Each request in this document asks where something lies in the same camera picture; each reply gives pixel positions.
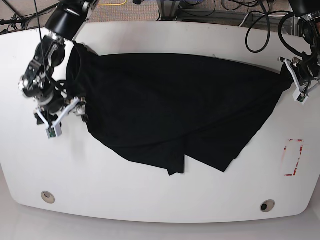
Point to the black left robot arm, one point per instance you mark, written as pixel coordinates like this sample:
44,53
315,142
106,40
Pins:
297,28

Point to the left table grommet hole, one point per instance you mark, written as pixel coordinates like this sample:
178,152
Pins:
48,197

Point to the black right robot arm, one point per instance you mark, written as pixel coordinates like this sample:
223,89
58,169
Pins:
37,82

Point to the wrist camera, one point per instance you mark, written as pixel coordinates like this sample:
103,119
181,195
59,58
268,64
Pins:
54,131
300,97

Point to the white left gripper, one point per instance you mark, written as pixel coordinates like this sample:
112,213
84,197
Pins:
304,84

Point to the black T-shirt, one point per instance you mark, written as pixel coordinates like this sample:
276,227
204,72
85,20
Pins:
158,108

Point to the red tape rectangle marking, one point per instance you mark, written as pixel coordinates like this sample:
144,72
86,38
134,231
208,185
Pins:
291,157

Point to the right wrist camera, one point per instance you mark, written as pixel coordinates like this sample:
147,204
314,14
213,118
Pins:
54,131

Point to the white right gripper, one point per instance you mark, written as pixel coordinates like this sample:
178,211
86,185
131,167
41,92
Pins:
65,112

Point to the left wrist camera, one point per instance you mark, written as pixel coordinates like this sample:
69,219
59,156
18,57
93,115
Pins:
300,97

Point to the table grommet hole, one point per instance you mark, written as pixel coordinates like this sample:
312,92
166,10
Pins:
267,206
48,197

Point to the right table grommet hole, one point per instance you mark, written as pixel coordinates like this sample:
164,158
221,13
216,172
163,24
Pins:
267,206

